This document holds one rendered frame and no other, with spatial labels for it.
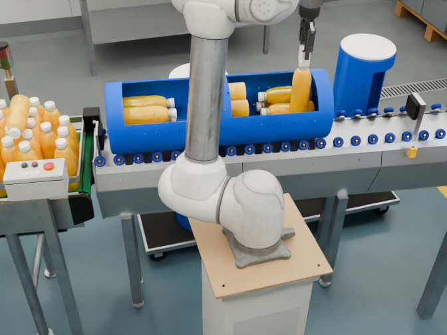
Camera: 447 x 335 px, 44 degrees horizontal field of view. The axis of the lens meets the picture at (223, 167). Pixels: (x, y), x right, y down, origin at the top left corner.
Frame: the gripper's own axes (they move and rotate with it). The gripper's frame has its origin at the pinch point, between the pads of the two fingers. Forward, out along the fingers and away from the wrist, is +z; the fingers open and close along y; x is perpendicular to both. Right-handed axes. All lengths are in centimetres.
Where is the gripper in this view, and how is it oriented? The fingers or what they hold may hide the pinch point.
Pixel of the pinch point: (304, 56)
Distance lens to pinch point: 215.3
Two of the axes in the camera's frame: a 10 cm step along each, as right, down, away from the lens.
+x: -9.9, 0.9, -1.2
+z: -0.1, 7.7, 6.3
